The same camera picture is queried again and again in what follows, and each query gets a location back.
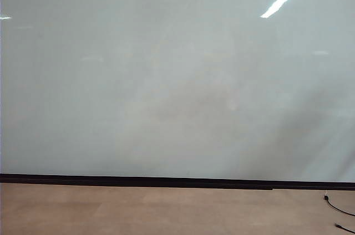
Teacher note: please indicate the black whiteboard pen tray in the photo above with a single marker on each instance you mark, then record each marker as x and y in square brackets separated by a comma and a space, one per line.
[194, 186]

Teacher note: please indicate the white whiteboard with black frame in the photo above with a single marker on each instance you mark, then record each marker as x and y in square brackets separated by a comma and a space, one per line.
[138, 66]

